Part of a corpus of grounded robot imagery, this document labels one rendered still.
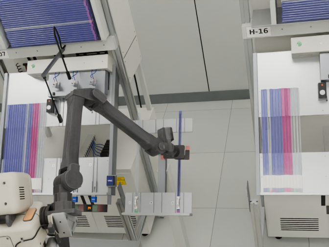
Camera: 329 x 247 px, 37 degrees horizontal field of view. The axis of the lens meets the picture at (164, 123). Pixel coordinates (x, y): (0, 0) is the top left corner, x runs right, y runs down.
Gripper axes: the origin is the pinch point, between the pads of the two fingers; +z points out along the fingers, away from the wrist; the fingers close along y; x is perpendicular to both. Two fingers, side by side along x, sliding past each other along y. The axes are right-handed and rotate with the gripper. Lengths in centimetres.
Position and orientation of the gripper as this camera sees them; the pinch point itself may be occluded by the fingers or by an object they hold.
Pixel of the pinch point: (178, 154)
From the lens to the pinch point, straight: 242.2
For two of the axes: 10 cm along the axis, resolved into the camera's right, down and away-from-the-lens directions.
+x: -0.4, 9.8, -2.1
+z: 2.7, 2.1, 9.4
